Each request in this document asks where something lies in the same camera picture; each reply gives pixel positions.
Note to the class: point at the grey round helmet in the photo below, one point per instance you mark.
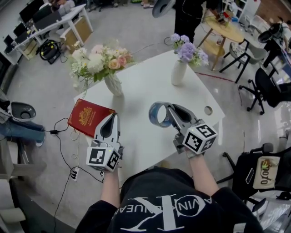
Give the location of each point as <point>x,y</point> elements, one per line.
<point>162,8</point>
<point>22,111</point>

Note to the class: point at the wooden cabinet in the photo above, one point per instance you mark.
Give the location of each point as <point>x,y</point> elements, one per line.
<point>78,30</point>

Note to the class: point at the purple flower bouquet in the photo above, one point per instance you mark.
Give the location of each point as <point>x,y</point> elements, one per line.
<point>188,50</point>

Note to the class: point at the white ribbed vase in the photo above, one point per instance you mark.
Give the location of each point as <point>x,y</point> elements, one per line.
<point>114,85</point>

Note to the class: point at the white and pink flower bouquet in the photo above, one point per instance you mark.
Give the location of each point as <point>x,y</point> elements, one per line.
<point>97,61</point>

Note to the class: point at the round wooden table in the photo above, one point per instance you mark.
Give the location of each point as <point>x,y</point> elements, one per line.
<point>227,34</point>

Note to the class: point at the black monitor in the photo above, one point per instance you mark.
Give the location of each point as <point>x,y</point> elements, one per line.
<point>30,10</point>

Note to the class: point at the cream printed cushion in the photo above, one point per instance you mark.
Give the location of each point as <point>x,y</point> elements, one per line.
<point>267,173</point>

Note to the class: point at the black and yellow vacuum cleaner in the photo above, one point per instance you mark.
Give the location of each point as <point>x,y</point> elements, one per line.
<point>50,51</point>

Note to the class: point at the white desk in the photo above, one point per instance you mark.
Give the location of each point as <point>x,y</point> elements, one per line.
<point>68,16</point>

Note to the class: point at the grey tape roll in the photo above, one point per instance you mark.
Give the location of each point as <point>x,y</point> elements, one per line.
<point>153,113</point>

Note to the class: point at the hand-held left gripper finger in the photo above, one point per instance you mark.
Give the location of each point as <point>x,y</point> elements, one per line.
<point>98,134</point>
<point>118,130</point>

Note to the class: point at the black office chair with cushion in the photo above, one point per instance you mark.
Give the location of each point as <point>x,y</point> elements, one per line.
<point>243,173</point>

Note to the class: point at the grey chair with black legs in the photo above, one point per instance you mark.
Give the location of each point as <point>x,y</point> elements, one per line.
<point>247,54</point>

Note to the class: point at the black smartphone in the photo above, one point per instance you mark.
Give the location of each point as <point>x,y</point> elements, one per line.
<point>249,175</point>

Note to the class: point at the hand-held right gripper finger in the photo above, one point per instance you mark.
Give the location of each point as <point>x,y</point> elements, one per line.
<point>176,120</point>
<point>185,116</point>

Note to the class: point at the red hardcover book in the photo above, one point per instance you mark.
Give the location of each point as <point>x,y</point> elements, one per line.
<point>87,116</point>

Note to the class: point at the white power strip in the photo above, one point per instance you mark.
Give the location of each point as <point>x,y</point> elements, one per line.
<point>74,174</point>

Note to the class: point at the person's black printed t-shirt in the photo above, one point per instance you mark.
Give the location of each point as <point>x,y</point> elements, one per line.
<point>166,204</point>

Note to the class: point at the person's left forearm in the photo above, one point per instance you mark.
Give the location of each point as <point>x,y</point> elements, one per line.
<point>110,188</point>

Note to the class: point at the white smooth vase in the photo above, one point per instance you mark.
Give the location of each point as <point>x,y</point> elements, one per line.
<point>178,74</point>

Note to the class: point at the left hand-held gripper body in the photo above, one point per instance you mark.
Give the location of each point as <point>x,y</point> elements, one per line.
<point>97,157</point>

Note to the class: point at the person's beige shoe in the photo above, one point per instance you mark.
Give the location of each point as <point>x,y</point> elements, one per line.
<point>164,163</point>

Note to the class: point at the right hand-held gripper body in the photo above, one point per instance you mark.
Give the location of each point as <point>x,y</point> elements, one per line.
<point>197,138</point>

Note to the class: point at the person's right forearm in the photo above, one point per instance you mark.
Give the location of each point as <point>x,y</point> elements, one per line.
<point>202,175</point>

